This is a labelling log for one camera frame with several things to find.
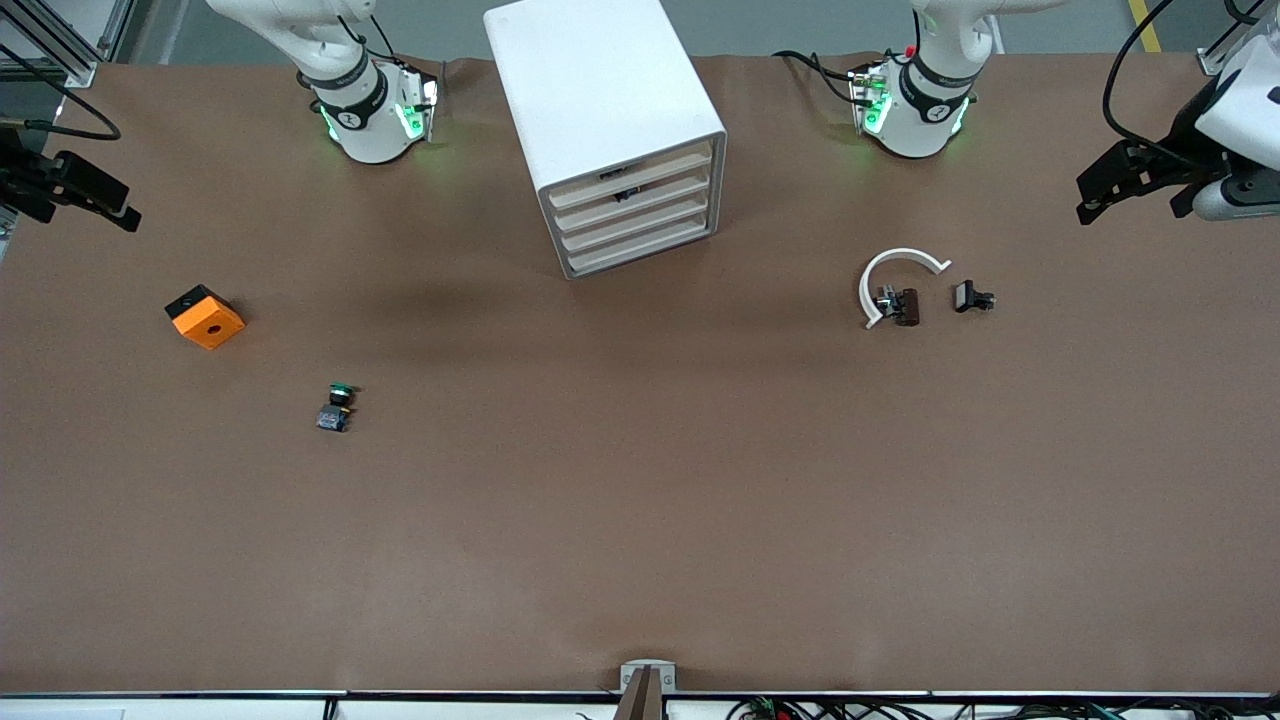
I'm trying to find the beige cabinet drawer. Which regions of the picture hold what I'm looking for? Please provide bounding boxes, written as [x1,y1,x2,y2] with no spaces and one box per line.
[547,142,714,210]
[565,217,716,277]
[553,176,714,233]
[559,197,714,254]

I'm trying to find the green push button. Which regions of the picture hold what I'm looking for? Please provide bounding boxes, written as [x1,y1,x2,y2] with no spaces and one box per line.
[316,383,359,434]

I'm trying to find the white drawer cabinet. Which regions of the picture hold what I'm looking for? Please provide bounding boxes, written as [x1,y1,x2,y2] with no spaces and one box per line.
[484,0,728,281]

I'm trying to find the white curved plastic part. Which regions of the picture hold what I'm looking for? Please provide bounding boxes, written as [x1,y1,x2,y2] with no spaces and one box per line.
[858,247,953,331]

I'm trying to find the small brown terminal block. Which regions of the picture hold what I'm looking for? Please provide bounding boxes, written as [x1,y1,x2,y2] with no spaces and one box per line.
[875,286,921,328]

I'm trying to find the brown table cover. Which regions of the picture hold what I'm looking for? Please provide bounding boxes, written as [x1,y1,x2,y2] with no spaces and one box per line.
[0,52,1280,697]

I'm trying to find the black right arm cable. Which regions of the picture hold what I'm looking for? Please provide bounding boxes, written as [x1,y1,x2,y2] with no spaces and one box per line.
[0,42,122,142]

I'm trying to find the aluminium frame profile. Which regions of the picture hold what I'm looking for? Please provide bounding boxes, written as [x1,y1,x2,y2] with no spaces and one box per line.
[1198,0,1263,78]
[0,0,136,87]

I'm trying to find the orange button enclosure box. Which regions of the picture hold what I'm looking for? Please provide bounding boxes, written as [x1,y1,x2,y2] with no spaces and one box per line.
[164,284,246,351]

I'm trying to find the black base power cable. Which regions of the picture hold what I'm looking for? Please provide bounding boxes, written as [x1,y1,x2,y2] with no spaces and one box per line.
[773,50,863,107]

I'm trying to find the bundle of table edge cables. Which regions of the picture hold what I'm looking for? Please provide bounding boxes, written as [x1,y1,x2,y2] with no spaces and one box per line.
[725,697,1280,720]

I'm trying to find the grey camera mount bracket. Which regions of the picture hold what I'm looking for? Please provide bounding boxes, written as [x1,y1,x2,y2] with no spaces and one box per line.
[615,660,678,720]

